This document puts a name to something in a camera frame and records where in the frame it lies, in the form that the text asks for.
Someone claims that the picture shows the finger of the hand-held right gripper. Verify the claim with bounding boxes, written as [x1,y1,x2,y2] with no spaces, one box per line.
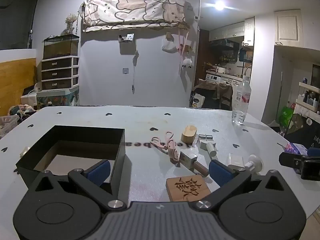
[279,147,320,181]

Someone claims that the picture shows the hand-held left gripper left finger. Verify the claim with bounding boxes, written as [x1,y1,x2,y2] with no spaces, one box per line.
[28,159,128,212]

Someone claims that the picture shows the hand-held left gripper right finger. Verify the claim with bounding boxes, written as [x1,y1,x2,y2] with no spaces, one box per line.
[190,160,292,212]

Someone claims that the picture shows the small white box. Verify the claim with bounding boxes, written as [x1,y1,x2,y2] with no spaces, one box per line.
[227,154,244,170]

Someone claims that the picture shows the white round knob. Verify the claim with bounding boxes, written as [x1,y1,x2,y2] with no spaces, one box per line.
[244,155,263,174]

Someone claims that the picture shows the black box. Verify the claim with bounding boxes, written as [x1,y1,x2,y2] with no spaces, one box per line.
[15,125,126,195]

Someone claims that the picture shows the carved wooden block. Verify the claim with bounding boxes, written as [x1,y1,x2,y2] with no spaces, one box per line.
[166,175,212,202]

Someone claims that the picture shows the purple packet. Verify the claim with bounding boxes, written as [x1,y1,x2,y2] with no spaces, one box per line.
[284,142,309,156]

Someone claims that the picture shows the white cylinder tube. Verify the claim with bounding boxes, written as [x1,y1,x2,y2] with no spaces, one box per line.
[199,141,218,159]

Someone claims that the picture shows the black chalkboard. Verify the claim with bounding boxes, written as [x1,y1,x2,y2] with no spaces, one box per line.
[287,114,320,153]

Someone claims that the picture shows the green bag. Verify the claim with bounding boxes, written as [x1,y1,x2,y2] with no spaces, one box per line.
[276,106,294,128]

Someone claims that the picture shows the oval wooden box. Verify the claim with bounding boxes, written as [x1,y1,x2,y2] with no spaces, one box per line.
[181,125,198,144]

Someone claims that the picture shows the pink scissors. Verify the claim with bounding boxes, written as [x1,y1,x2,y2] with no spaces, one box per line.
[151,131,179,164]

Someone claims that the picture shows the white heart print table cover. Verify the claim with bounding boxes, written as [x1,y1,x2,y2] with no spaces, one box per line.
[0,105,320,240]

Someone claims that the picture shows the white storage shelf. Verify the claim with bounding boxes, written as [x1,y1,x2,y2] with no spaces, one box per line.
[295,81,320,113]

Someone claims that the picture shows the clear water bottle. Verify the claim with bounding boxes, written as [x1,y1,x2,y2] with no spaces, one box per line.
[232,76,251,125]

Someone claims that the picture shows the dark bag on chair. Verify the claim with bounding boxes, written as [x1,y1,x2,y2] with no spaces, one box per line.
[190,79,233,111]

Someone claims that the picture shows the washing machine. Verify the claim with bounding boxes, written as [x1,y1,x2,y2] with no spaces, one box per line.
[205,71,243,86]

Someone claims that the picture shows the pile of plush toys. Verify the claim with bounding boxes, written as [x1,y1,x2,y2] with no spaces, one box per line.
[7,104,38,117]

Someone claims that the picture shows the white appliance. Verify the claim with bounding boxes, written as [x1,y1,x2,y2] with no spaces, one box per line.
[21,82,42,103]

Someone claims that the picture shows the clear plastic bin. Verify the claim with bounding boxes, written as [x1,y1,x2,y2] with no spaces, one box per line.
[0,115,20,138]

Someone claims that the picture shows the white drawer unit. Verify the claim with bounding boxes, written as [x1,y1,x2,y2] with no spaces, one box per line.
[41,56,80,91]

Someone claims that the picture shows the glass terrarium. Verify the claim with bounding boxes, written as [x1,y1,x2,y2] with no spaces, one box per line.
[43,34,80,60]

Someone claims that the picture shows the pink hanging ribbons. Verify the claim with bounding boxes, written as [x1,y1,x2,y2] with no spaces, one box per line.
[178,30,188,61]

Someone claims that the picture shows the white cabinet door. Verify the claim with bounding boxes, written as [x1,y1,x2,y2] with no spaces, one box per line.
[274,9,303,48]

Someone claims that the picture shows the white hanging bag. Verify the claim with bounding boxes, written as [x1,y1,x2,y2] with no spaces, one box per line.
[161,38,177,54]

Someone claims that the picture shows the dried flowers in vase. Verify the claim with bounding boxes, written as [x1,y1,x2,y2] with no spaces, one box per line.
[61,14,77,36]

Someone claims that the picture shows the cartoon printed cloth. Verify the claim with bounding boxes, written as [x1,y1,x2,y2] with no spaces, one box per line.
[82,0,187,32]

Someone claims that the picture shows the metal stamp with wooden handle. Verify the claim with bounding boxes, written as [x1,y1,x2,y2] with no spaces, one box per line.
[178,151,210,177]

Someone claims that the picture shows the hanging cord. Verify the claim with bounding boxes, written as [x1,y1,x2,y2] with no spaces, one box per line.
[131,51,140,94]

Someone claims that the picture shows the wall mounted holder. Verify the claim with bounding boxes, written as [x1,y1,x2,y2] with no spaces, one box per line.
[118,33,135,44]

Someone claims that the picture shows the kitchen wall cabinets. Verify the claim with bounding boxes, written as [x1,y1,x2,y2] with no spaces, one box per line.
[209,17,255,47]

